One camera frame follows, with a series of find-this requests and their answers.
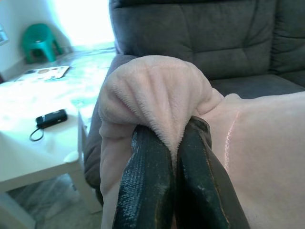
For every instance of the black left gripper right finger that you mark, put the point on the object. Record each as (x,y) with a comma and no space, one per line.
(202,174)

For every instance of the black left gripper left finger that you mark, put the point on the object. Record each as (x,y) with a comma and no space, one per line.
(145,181)

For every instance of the grey fabric sofa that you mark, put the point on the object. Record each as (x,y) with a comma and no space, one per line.
(195,55)

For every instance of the white side table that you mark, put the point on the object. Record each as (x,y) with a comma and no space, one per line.
(35,124)

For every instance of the printed paper sheet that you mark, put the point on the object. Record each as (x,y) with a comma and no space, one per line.
(47,71)

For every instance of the green plastic stool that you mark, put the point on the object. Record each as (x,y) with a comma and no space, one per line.
(39,43)

